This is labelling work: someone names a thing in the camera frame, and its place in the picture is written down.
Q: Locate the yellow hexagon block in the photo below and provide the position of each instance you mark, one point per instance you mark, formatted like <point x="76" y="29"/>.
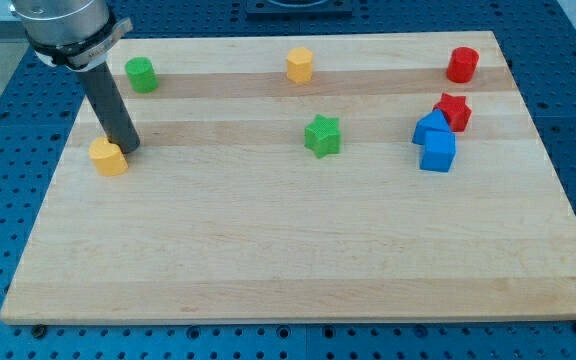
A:
<point x="299" y="65"/>

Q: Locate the red cylinder block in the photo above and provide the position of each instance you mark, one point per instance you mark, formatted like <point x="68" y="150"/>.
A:
<point x="462" y="64"/>

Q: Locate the yellow heart block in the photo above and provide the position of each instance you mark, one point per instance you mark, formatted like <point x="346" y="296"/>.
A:
<point x="107" y="158"/>

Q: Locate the green star block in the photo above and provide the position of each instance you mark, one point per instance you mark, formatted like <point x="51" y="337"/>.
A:
<point x="323" y="136"/>

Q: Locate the green cylinder block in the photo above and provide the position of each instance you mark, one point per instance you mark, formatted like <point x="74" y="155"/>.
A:
<point x="141" y="74"/>

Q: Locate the blue cube block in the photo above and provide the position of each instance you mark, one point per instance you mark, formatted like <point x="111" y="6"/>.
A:
<point x="438" y="151"/>

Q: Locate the red star block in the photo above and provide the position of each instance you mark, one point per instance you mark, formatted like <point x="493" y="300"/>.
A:
<point x="456" y="111"/>

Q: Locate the dark grey cylindrical pointer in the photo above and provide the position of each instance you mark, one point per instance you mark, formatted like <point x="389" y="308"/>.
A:
<point x="107" y="103"/>

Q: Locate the wooden board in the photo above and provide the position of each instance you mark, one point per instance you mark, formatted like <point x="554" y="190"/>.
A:
<point x="225" y="217"/>

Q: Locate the blue pentagon block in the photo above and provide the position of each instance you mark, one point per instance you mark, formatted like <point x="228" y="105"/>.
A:
<point x="433" y="121"/>

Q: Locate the dark mounting plate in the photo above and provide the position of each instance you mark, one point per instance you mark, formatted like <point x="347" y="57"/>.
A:
<point x="261" y="9"/>

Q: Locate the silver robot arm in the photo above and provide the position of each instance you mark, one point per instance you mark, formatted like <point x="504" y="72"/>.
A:
<point x="78" y="35"/>

